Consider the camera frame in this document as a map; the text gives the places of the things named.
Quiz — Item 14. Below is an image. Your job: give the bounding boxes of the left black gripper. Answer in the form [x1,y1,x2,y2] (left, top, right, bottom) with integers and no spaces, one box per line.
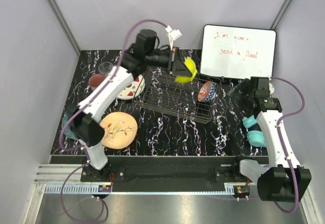
[146,46,193,77]

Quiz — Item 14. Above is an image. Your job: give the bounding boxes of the lime green bowl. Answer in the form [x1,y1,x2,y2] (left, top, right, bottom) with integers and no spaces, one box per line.
[174,57,198,84]

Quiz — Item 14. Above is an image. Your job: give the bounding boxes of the black wire dish rack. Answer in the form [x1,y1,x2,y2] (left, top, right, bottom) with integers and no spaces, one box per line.
[135,67,221,124]

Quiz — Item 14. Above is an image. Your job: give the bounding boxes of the red patterned blue zigzag bowl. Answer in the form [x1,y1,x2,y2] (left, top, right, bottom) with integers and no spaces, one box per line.
[198,81,217,103]

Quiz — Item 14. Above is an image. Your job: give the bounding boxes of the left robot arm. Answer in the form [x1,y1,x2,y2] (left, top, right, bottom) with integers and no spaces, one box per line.
[67,26,197,181]

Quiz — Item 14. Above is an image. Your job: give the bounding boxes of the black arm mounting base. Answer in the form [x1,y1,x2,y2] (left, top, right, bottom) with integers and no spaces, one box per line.
[81,155,269,183]

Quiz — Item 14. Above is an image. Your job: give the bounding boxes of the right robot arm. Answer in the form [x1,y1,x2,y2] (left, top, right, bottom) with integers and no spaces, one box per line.
[228,77,312,203]

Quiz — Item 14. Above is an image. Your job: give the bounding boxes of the white whiteboard with red writing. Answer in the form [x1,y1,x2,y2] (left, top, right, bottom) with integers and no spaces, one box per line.
[200,24,277,79]

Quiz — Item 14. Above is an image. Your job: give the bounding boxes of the black marble pattern mat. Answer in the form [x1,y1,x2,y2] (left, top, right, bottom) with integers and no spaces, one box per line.
[50,50,267,156]

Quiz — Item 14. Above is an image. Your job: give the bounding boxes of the white watermelon pattern plate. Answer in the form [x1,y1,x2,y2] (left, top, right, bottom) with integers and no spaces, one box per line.
[117,75,145,100]

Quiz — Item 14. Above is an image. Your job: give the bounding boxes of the teal headphones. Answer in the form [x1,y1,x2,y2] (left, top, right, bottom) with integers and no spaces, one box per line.
[242,115,266,147]

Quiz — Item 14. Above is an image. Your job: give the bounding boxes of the clear drinking glass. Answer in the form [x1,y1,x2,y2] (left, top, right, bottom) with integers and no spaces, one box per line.
[98,62,114,77]

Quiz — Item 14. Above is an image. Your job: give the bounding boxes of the orange bird plate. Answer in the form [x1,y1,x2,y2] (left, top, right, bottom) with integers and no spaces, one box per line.
[100,112,138,150]

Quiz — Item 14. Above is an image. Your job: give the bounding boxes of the pink mug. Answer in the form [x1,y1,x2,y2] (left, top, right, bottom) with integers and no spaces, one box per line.
[88,74,105,91]

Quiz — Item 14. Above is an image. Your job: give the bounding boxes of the teal scalloped plate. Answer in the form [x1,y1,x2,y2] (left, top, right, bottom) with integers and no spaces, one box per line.
[61,113,78,140]

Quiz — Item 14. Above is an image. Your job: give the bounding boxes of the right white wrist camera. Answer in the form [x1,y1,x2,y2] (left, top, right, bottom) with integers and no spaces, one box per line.
[269,80,275,95]

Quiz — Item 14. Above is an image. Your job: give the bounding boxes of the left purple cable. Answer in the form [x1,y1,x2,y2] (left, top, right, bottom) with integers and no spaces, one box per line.
[58,19,173,221]

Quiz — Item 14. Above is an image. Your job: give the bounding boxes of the purple cable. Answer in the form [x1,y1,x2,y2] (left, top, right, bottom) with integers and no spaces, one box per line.
[58,19,173,221]
[270,77,305,213]

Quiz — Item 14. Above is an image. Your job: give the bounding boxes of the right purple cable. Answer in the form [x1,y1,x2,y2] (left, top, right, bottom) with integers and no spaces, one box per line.
[270,77,305,213]

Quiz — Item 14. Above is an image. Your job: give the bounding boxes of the grey slotted cable duct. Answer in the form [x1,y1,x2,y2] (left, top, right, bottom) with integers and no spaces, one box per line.
[45,183,250,196]

